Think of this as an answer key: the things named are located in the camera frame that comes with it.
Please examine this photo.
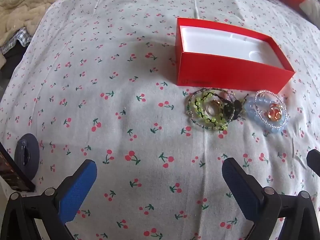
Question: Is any cream quilted blanket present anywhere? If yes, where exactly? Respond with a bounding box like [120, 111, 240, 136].
[0, 0, 78, 46]

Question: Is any cherry print bedsheet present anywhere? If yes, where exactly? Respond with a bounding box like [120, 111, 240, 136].
[0, 0, 320, 240]

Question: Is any clear small bead bracelet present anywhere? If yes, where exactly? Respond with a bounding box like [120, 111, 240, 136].
[255, 90, 287, 123]

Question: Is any black hair claw clip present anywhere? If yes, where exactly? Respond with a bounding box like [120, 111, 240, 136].
[222, 94, 249, 120]

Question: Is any dark patterned phone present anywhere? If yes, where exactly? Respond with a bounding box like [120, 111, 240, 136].
[0, 142, 36, 193]

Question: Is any pink crystal bead bracelet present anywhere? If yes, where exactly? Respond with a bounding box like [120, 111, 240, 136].
[220, 91, 242, 102]

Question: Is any orange and gold ring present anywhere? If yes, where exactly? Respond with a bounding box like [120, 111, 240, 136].
[266, 104, 285, 120]

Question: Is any green bead bracelet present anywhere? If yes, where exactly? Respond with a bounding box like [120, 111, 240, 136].
[194, 91, 229, 130]

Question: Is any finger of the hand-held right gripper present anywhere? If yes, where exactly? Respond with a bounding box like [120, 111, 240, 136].
[306, 149, 320, 173]

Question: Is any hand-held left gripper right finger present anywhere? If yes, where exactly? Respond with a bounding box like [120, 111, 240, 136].
[222, 157, 320, 240]

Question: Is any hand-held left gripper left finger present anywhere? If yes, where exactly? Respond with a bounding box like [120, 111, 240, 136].
[0, 159, 98, 240]

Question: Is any light blue bead bracelet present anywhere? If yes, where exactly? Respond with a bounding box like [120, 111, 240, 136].
[244, 95, 289, 131]

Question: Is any red cardboard box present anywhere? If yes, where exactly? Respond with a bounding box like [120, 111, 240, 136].
[176, 17, 296, 92]

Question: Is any dark round disc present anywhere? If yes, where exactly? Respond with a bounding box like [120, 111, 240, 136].
[14, 133, 40, 174]

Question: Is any plaid cloth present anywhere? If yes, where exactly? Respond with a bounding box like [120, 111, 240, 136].
[0, 27, 32, 54]

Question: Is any thin multicolour seed-bead necklace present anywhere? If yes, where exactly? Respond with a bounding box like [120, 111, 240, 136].
[186, 88, 234, 130]

